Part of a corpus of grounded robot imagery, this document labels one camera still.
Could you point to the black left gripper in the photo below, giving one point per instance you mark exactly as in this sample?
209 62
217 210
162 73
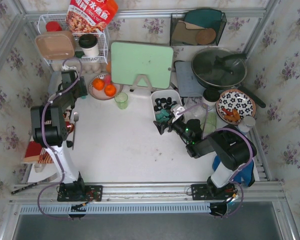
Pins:
71 81

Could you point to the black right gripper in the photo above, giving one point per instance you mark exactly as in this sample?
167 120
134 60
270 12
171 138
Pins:
167 125

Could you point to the white storage basket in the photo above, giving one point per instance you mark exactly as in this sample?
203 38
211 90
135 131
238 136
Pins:
163 103

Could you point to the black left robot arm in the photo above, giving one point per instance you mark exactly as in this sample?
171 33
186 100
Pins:
49 129

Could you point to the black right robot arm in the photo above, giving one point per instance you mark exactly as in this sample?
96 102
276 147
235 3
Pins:
234 152

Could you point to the white coffee cup black lid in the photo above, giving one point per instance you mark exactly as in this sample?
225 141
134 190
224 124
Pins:
89 44

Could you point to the pink fruit plate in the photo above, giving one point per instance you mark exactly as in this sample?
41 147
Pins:
103 88

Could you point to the egg carton tray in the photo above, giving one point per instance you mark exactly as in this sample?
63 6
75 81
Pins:
87 67

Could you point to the clear lidded container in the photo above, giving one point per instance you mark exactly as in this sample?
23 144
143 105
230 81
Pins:
55 80

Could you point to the green translucent cup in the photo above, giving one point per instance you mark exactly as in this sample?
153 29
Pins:
121 100

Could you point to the grey blue rectangular tray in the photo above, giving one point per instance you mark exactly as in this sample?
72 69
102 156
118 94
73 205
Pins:
187 82

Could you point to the green cup right side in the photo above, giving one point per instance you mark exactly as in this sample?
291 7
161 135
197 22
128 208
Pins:
209 123

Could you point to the brown square container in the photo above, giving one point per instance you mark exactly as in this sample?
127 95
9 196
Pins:
56 45

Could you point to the green cutting board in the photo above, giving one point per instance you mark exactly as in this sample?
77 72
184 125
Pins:
129 60

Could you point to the red jar lid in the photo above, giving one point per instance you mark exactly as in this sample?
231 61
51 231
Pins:
53 26

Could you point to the red snack bag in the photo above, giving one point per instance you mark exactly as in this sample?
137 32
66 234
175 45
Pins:
90 16

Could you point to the floral patterned plate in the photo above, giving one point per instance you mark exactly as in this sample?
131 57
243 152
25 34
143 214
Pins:
233 105

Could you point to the striped red cloth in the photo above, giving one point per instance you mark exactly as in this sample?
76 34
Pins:
35 154

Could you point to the black frying pan with lid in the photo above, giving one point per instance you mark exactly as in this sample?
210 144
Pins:
222 69

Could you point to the white bottle blue label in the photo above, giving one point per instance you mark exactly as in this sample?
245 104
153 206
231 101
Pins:
246 124

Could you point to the round cork coaster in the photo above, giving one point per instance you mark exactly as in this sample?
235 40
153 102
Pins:
205 36

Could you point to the black mesh organizer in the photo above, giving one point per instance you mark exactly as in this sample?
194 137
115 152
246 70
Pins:
183 30

